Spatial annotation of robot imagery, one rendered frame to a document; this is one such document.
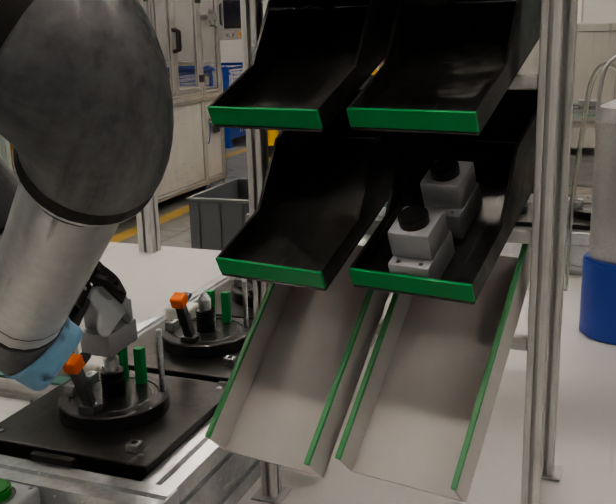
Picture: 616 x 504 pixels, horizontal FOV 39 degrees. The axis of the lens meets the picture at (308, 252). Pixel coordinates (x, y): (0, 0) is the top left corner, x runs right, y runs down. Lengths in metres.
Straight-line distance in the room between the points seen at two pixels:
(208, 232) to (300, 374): 2.21
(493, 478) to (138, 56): 0.85
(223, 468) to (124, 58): 0.69
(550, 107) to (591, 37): 7.29
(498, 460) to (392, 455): 0.34
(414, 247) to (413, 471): 0.24
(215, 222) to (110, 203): 2.60
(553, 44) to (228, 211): 2.31
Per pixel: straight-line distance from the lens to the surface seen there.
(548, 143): 0.91
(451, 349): 0.96
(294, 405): 0.98
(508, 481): 1.20
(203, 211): 3.16
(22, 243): 0.65
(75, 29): 0.49
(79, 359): 1.07
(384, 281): 0.86
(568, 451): 1.29
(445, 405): 0.94
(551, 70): 0.91
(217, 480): 1.08
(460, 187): 0.89
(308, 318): 1.02
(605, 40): 8.18
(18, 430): 1.15
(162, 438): 1.08
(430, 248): 0.83
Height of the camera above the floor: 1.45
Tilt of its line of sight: 15 degrees down
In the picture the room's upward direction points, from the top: 2 degrees counter-clockwise
